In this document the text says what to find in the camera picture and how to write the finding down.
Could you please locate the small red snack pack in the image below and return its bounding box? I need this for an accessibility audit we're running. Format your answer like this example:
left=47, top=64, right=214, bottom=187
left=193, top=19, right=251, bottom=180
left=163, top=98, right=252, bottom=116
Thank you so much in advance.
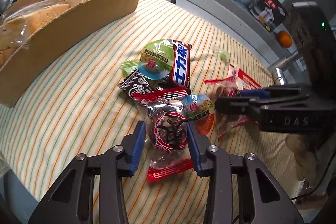
left=204, top=76, right=247, bottom=141

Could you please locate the orange quail egg pack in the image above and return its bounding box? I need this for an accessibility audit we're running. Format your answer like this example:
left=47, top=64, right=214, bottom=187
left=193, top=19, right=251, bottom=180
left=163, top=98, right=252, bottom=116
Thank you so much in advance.
left=182, top=94, right=215, bottom=135

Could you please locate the small green candy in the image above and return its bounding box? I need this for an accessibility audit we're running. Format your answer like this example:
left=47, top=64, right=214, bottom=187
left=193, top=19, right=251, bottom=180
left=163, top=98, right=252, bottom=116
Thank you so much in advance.
left=212, top=46, right=230, bottom=62

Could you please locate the Snickers bar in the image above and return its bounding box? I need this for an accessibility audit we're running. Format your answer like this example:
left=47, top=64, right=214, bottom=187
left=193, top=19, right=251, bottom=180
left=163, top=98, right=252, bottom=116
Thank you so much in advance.
left=169, top=40, right=192, bottom=94

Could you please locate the red date snack pack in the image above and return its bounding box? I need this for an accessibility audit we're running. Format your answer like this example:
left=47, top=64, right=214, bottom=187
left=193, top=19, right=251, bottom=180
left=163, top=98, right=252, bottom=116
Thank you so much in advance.
left=132, top=87, right=193, bottom=182

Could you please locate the green quail egg pack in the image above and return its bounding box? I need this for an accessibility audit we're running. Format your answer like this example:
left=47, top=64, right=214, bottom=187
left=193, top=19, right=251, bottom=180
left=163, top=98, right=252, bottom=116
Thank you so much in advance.
left=138, top=39, right=174, bottom=81

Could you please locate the black patterned candy wrapper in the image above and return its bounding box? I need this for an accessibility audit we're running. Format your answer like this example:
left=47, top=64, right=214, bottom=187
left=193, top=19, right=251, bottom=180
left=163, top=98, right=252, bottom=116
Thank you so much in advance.
left=118, top=69, right=155, bottom=98

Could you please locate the green candy wrapper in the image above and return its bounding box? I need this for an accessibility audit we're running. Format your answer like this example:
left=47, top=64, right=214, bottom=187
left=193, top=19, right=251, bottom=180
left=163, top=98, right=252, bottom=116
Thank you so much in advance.
left=121, top=60, right=139, bottom=77

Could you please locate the bread loaf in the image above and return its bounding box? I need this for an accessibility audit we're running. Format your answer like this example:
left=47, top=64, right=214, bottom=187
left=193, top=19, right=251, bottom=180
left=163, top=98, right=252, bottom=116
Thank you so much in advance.
left=1, top=0, right=71, bottom=65

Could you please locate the red white jerky bag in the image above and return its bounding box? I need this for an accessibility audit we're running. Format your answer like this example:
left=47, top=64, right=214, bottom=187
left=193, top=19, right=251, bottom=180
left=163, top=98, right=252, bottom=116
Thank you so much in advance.
left=227, top=65, right=261, bottom=90

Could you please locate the chrome kitchen faucet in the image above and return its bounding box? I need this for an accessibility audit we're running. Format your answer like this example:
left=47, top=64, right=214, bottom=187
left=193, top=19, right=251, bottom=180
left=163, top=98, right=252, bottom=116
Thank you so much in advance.
left=267, top=50, right=304, bottom=85

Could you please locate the orange fruit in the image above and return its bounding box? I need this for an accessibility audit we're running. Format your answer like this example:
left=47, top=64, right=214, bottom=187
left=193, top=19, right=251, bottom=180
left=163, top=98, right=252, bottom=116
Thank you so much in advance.
left=276, top=31, right=292, bottom=48

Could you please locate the black teapot box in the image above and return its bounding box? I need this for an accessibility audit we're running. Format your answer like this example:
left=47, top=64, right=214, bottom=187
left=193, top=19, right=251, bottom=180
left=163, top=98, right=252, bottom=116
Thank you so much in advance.
left=248, top=0, right=289, bottom=32

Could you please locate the striped yellow cloth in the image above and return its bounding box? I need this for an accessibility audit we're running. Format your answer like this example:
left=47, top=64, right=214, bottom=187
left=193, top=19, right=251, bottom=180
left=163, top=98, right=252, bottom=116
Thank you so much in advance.
left=1, top=0, right=300, bottom=223

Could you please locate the brown cardboard box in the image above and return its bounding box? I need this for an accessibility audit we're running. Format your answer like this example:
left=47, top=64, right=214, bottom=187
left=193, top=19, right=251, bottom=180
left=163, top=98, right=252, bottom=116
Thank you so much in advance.
left=1, top=0, right=138, bottom=107

